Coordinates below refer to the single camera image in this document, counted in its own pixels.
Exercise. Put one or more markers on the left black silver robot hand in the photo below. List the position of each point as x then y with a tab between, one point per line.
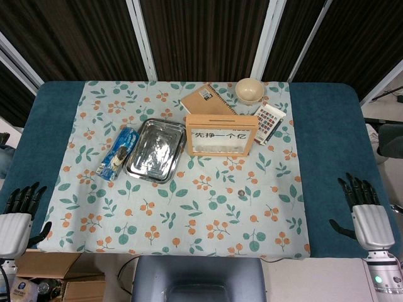
14	229

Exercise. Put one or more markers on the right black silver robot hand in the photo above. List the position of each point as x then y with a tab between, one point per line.
373	226

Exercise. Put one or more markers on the small round coin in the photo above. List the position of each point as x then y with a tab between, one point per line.
241	192

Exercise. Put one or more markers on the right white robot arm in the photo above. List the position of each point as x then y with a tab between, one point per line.
385	270

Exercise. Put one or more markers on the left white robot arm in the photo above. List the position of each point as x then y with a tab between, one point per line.
5	261

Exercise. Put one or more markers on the wooden money box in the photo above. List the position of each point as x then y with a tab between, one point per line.
220	124

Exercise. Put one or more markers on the open cardboard box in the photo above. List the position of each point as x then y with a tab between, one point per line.
47	264

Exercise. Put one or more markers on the blue label round container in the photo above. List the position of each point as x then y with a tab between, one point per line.
21	288

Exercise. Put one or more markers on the small closed cardboard box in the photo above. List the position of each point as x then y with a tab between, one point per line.
85	291

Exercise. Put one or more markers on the blue table cover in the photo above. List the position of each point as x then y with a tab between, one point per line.
327	141

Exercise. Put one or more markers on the blue cookie snack pack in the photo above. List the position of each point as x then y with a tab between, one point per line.
118	154

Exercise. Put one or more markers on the dark folding screen panel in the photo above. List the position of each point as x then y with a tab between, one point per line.
204	37
78	37
12	97
362	41
291	37

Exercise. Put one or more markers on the white watercolour paint box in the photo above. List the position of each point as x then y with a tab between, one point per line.
267	121

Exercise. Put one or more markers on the stainless steel rectangular tray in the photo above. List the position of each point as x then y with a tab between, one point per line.
154	151

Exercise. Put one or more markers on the floral patterned tablecloth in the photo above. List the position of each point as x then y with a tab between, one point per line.
189	214

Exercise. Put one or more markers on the grey blue chair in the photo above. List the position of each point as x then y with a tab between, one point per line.
198	280

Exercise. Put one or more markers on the beige bowl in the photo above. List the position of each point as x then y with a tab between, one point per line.
249	90

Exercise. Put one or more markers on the brown spiral notebook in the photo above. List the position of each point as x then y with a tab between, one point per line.
206	100

